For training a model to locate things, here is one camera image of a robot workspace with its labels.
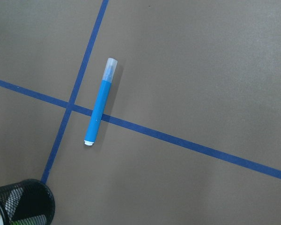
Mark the blue highlighter pen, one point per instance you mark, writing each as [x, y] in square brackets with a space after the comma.
[100, 102]

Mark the brown paper table cover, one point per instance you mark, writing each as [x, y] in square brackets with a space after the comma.
[191, 131]

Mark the black mesh pen cup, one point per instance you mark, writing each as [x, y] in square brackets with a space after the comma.
[26, 199]

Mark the green highlighter pen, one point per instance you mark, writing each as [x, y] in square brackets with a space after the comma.
[31, 221]

